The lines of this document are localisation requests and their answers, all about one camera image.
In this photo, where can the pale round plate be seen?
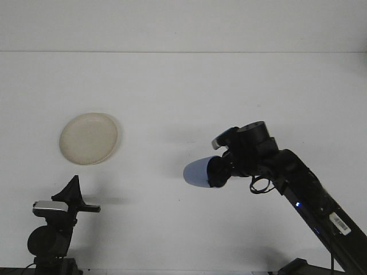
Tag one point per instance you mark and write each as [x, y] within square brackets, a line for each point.
[89, 139]

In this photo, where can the pale blue cup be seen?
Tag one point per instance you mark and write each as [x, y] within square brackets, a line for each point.
[195, 172]

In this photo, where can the grey camera box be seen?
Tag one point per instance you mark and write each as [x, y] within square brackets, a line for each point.
[222, 139]
[50, 206]

